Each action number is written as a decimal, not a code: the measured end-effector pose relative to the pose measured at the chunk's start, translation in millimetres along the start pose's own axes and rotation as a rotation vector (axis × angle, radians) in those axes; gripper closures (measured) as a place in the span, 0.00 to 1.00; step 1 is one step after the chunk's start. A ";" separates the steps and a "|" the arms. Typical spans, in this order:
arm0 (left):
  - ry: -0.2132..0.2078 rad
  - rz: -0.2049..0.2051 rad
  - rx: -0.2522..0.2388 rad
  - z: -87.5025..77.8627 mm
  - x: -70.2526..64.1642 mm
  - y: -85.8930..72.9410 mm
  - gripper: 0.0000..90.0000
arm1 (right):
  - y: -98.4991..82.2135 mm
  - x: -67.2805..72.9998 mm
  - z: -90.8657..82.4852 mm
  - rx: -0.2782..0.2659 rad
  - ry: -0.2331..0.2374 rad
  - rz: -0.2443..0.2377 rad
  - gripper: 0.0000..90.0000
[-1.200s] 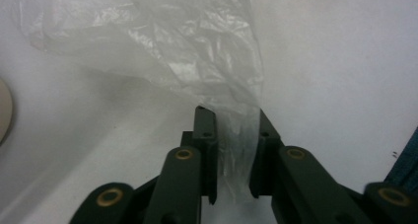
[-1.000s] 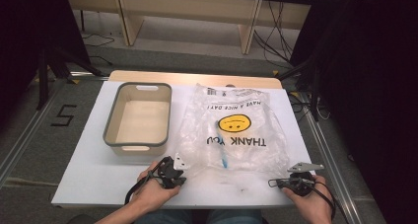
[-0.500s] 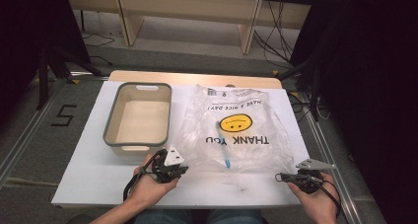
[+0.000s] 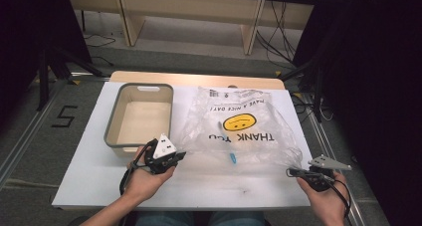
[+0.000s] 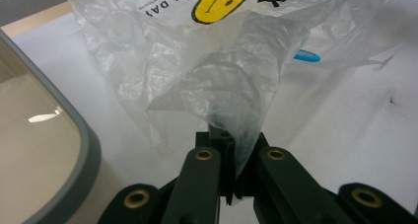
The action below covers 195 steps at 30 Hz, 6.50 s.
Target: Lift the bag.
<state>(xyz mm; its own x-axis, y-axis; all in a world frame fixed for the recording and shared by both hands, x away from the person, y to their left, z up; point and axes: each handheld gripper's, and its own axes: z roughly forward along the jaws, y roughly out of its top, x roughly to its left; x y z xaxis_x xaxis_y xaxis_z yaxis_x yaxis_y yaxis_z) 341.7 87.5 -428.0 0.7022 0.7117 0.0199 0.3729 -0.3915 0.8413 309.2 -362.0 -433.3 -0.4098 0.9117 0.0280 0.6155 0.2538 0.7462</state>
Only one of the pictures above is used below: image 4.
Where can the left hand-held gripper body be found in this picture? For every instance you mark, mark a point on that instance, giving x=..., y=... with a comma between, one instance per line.
x=164, y=148

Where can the beige bin with grey rim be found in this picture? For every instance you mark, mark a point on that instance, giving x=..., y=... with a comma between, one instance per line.
x=146, y=119

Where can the metal floor rail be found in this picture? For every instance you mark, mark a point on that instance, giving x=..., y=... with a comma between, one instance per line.
x=23, y=153
x=356, y=206

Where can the blue toothbrush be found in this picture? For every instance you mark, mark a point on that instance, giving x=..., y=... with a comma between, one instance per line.
x=233, y=158

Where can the person's left hand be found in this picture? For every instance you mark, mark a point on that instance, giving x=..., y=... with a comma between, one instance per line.
x=144, y=182

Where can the clear plastic bag yellow smiley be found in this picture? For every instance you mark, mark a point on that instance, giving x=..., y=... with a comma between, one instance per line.
x=252, y=136

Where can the light wooden shelf unit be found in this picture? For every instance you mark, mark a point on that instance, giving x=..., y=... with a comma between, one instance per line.
x=185, y=7

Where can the black tripod stand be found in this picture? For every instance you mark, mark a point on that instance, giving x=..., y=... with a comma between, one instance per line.
x=316, y=86
x=44, y=76

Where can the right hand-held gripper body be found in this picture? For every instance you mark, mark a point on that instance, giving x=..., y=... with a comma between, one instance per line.
x=323, y=163

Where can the person's right hand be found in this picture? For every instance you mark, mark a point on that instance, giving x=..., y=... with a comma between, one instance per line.
x=328, y=202

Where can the dark curtain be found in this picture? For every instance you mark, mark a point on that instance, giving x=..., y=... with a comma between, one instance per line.
x=33, y=27
x=371, y=86

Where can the person's legs in jeans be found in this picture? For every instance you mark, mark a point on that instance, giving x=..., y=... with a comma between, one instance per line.
x=232, y=219

